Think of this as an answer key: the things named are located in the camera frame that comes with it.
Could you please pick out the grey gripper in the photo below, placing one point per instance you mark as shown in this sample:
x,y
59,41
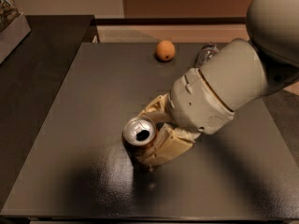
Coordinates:
x,y
196,104

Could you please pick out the orange soda can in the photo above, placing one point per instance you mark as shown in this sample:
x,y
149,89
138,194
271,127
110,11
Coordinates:
x,y
138,136

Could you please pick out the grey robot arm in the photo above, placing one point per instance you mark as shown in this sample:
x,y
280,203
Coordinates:
x,y
243,70

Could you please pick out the orange fruit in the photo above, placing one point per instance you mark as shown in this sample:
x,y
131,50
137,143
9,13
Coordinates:
x,y
165,51

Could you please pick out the clear plastic bottle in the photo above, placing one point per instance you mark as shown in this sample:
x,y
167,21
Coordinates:
x,y
207,52

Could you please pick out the black side table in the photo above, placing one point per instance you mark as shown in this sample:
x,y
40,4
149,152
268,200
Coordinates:
x,y
30,78

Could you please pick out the grey box on side table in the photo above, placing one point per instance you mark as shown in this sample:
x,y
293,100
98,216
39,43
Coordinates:
x,y
14,27

